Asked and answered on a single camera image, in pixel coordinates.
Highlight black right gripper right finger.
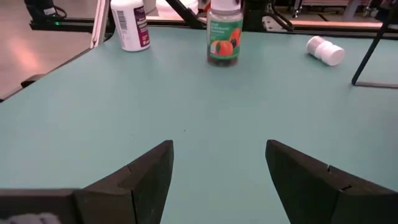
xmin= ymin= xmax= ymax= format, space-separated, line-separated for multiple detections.
xmin=265 ymin=139 xmax=398 ymax=224

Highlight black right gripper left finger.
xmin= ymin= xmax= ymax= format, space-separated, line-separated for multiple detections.
xmin=73 ymin=139 xmax=175 ymax=224

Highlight large white bottle purple label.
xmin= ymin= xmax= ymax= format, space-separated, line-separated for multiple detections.
xmin=110 ymin=0 xmax=152 ymax=52

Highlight clear gummies jar green label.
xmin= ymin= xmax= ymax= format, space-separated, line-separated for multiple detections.
xmin=206 ymin=0 xmax=244 ymax=68

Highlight silver aluminium post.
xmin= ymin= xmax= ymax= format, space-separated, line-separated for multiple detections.
xmin=90 ymin=0 xmax=111 ymax=49

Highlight small white pill bottle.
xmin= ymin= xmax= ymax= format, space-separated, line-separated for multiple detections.
xmin=305 ymin=35 xmax=346 ymax=67

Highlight wooden shelf black metal legs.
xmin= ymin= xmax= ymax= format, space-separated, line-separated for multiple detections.
xmin=351 ymin=0 xmax=398 ymax=89

